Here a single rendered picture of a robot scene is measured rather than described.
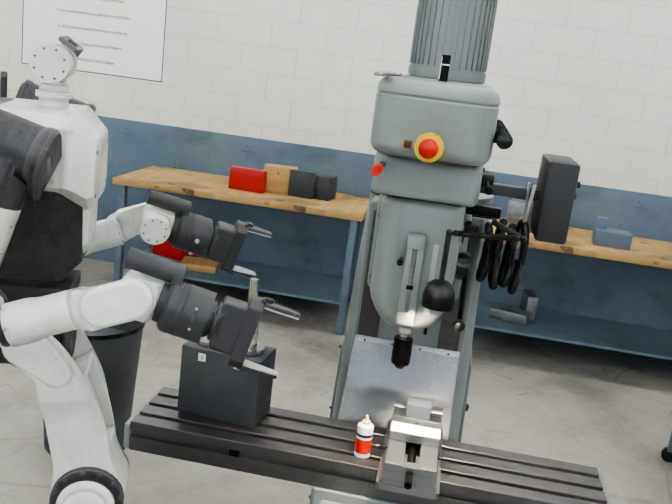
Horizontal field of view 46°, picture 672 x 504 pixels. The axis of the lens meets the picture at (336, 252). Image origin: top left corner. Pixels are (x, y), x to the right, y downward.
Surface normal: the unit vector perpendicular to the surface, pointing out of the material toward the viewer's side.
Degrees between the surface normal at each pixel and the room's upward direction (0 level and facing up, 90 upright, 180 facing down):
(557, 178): 90
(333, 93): 90
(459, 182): 90
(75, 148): 85
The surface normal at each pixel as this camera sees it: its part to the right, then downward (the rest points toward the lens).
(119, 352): 0.73, 0.31
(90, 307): 0.10, 0.15
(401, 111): -0.16, 0.22
